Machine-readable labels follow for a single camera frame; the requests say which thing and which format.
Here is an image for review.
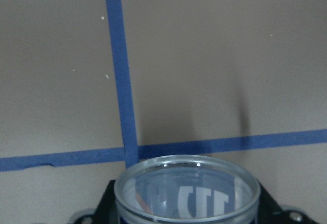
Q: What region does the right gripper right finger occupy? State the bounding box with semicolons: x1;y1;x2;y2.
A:
256;183;283;224

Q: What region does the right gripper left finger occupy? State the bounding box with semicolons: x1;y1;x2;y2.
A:
94;180;118;223

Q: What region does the white blue tennis ball can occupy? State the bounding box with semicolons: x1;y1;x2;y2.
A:
114;155;261;223

